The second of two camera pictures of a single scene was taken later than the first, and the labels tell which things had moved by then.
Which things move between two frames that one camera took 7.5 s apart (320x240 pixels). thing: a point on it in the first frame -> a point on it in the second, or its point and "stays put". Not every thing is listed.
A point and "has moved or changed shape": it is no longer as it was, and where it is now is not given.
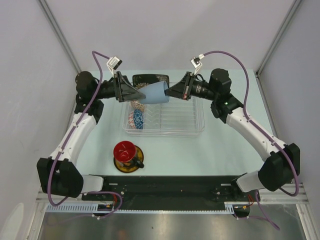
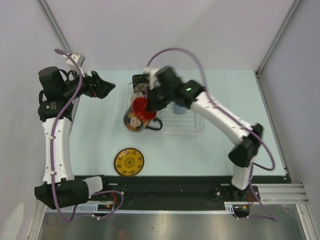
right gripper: x=183 y=89 -> x=152 y=105
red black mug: x=124 y=152 -> x=138 y=116
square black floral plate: x=140 y=81 stays put
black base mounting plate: x=169 y=189 stays put
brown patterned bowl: x=136 y=104 has moved or changed shape
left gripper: x=124 y=91 -> x=100 y=89
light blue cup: x=155 y=93 has moved or changed shape
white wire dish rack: x=179 y=117 stays put
